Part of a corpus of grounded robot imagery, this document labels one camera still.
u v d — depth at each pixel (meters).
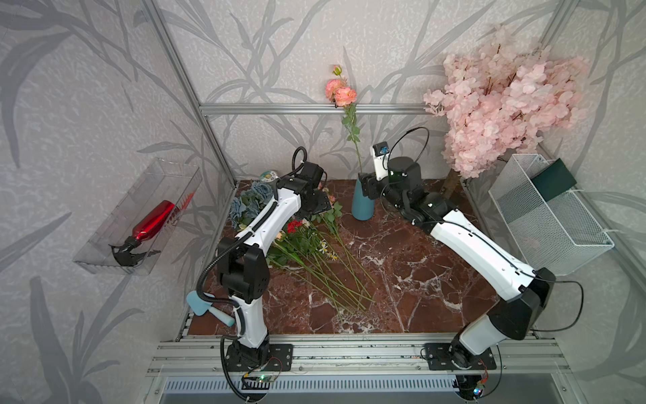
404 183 0.52
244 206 0.99
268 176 1.12
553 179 0.70
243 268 0.48
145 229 0.62
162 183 0.77
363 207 1.02
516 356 0.75
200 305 0.84
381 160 0.59
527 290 0.41
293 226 0.94
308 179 0.69
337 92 0.81
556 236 0.61
